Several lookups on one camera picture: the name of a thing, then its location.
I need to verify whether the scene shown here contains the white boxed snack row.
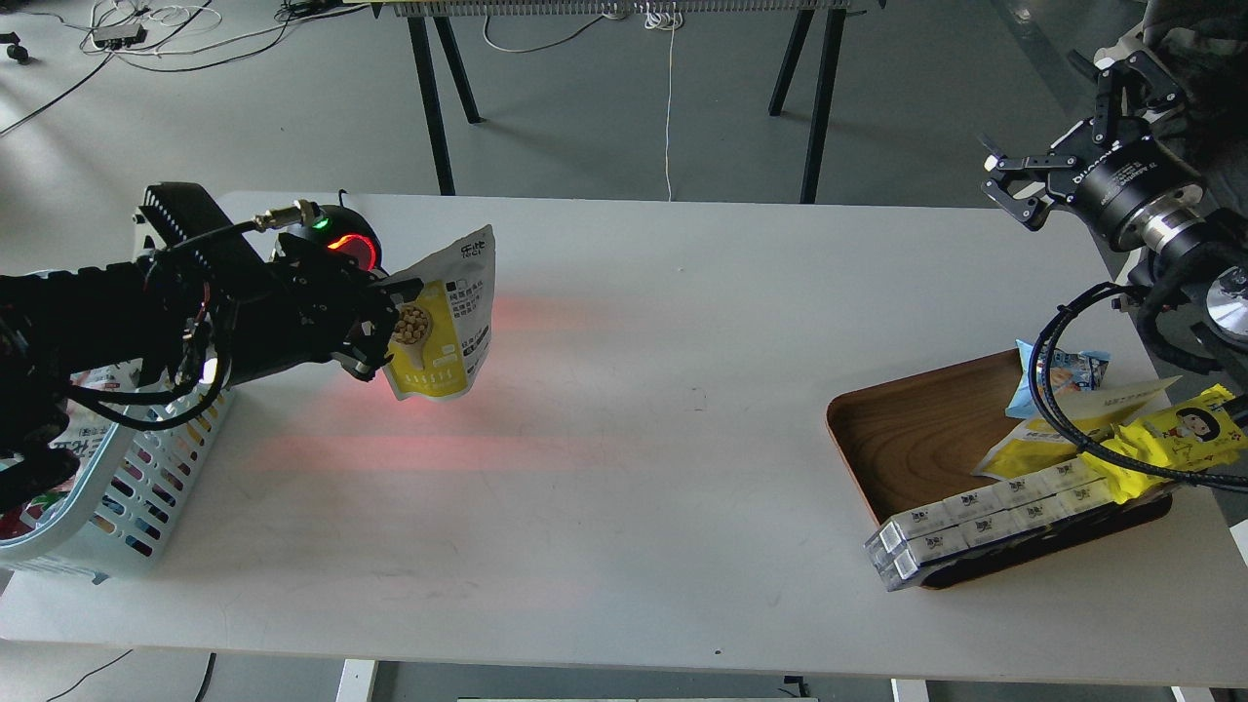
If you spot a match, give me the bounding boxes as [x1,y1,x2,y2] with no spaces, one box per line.
[864,458,1114,577]
[864,481,1114,592]

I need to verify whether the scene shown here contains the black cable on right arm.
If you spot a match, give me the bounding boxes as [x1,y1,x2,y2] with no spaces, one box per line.
[1030,284,1248,488]

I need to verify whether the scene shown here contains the light blue plastic basket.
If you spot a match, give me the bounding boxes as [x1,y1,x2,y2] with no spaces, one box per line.
[0,274,237,586]

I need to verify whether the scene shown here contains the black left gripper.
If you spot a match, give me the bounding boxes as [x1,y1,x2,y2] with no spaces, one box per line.
[223,232,426,383]

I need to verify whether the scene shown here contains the brown wooden tray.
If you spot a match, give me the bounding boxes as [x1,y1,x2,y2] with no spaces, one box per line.
[826,350,1173,573]

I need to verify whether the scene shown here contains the white hanging cable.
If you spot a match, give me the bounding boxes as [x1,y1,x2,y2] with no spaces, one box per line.
[483,7,683,202]

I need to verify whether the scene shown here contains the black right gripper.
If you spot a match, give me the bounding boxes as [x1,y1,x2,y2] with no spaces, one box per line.
[978,50,1206,254]

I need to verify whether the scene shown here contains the floor cables and adapter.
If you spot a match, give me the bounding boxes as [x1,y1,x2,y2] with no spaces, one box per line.
[0,0,342,137]

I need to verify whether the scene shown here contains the black table trestle legs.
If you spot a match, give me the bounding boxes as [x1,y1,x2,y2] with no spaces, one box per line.
[401,1,879,204]

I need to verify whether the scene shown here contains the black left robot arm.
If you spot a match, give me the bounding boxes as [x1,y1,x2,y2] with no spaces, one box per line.
[1,182,424,511]

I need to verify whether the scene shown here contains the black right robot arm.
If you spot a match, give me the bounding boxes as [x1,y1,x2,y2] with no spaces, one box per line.
[981,50,1246,383]

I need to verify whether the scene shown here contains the yellow white snack pouch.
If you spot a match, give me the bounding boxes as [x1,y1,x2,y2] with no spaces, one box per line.
[386,225,495,403]

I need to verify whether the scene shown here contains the black barcode scanner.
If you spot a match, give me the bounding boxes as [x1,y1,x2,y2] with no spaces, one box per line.
[290,197,383,272]

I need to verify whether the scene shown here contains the yellow cream snack pouch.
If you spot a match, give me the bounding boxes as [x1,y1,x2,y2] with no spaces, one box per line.
[972,376,1177,480]

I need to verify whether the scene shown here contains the yellow cartoon snack bag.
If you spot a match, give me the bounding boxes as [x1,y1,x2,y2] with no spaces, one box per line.
[1099,385,1246,473]

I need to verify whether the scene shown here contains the blue snack packet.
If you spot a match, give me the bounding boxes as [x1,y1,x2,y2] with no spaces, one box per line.
[1003,339,1112,418]

